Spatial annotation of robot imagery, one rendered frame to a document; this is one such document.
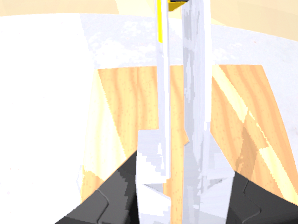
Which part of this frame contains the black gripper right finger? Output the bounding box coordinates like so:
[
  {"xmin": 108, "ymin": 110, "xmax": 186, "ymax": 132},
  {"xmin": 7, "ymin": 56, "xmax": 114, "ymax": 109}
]
[{"xmin": 225, "ymin": 171, "xmax": 298, "ymax": 224}]

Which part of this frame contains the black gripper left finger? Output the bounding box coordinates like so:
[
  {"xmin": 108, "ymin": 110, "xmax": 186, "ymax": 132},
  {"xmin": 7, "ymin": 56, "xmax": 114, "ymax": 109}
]
[{"xmin": 56, "ymin": 151, "xmax": 140, "ymax": 224}]

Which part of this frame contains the light wooden board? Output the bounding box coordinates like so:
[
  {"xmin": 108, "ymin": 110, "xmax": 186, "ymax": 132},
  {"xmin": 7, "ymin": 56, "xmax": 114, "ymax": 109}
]
[{"xmin": 80, "ymin": 64, "xmax": 298, "ymax": 224}]

